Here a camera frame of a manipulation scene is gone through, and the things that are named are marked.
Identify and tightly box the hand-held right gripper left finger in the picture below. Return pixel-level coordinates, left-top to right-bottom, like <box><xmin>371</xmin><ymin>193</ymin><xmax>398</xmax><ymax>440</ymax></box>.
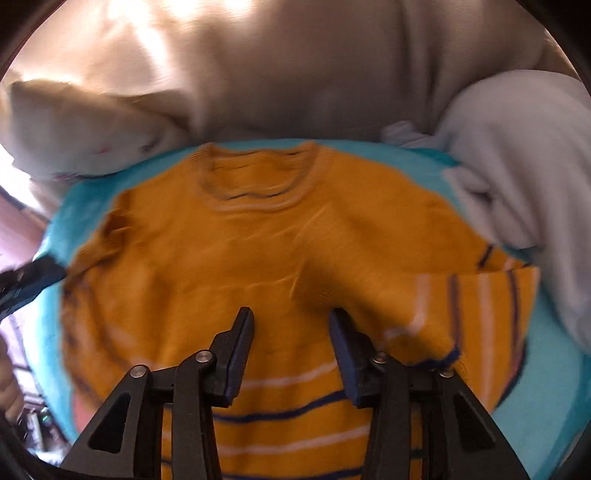
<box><xmin>60</xmin><ymin>307</ymin><xmax>256</xmax><ymax>480</ymax></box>

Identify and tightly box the beige bed sheet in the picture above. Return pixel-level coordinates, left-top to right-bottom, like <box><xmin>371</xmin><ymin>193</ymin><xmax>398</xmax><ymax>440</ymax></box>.
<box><xmin>0</xmin><ymin>0</ymin><xmax>573</xmax><ymax>217</ymax></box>

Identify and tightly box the pale lavender blanket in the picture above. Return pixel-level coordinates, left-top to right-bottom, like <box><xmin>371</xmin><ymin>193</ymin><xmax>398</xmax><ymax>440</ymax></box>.
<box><xmin>381</xmin><ymin>69</ymin><xmax>591</xmax><ymax>352</ymax></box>

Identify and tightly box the turquoise towel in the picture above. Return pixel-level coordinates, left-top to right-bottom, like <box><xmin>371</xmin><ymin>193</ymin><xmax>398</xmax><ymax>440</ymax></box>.
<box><xmin>18</xmin><ymin>137</ymin><xmax>583</xmax><ymax>480</ymax></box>

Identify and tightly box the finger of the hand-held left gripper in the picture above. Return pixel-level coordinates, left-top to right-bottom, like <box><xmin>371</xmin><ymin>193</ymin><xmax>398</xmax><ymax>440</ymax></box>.
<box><xmin>0</xmin><ymin>257</ymin><xmax>68</xmax><ymax>319</ymax></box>

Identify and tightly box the white printed pillow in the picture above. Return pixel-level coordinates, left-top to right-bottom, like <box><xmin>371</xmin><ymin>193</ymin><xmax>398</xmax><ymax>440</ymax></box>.
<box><xmin>8</xmin><ymin>79</ymin><xmax>197</xmax><ymax>183</ymax></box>

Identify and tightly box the mustard striped knit sweater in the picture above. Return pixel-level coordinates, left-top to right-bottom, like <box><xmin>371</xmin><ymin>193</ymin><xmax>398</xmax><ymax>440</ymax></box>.
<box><xmin>61</xmin><ymin>142</ymin><xmax>541</xmax><ymax>480</ymax></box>

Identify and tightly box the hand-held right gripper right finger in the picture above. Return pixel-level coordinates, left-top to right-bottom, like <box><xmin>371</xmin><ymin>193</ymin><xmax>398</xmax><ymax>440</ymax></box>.
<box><xmin>328</xmin><ymin>308</ymin><xmax>532</xmax><ymax>480</ymax></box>

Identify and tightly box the person's left hand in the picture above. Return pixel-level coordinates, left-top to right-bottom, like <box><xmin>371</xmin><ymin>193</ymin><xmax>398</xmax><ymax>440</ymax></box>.
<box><xmin>0</xmin><ymin>339</ymin><xmax>24</xmax><ymax>423</ymax></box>

